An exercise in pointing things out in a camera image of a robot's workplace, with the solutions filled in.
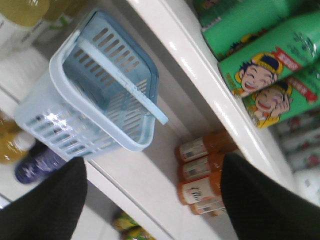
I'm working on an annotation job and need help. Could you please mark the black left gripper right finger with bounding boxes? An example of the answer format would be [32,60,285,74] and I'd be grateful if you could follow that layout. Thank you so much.
[220,153,320,240]

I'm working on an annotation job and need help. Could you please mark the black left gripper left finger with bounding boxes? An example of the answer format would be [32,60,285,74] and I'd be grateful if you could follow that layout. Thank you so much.
[0,157,88,240]

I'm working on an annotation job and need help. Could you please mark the light blue plastic basket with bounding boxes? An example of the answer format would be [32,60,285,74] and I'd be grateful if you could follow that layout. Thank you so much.
[14,9,168,160]

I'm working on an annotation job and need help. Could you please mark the blue sports drink bottle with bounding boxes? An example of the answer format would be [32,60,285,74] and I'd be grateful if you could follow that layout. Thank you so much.
[14,142,66,185]

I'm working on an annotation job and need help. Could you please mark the orange grapefruit juice bottle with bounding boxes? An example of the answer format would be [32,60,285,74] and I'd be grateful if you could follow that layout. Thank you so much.
[177,172,222,205]
[174,129,238,164]
[177,153,225,181]

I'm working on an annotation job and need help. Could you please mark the yellow orange juice bottle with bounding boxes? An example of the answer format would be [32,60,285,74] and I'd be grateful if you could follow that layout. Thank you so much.
[0,111,36,165]

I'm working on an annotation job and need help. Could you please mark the yellow lemon tea bottle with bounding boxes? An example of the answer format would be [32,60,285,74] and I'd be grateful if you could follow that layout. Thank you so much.
[112,211,155,240]

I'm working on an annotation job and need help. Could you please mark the green cartoon tea bottle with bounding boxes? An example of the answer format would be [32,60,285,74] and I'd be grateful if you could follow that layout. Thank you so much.
[242,61,320,129]
[218,10,320,98]

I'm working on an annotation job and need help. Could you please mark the white metal shelf unit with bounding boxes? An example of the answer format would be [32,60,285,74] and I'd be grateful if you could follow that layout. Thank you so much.
[0,0,320,240]

